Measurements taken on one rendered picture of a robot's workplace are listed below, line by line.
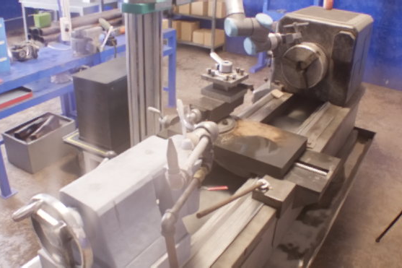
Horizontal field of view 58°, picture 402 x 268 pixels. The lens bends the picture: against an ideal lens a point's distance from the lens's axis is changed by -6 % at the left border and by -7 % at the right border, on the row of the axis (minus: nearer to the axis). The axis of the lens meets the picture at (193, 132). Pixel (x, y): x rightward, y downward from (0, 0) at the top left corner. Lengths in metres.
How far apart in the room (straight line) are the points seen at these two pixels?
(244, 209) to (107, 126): 1.53
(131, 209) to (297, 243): 1.16
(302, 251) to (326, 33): 1.24
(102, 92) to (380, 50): 4.09
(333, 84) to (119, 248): 1.77
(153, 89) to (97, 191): 1.93
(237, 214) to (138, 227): 0.49
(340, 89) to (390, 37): 3.30
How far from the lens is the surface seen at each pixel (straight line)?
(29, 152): 3.21
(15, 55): 3.18
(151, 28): 2.72
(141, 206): 1.03
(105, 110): 2.70
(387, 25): 5.65
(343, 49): 2.30
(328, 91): 2.45
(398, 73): 5.75
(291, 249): 1.95
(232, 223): 1.38
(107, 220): 0.95
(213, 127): 1.35
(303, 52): 2.21
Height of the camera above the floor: 1.73
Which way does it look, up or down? 27 degrees down
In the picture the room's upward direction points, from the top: 2 degrees clockwise
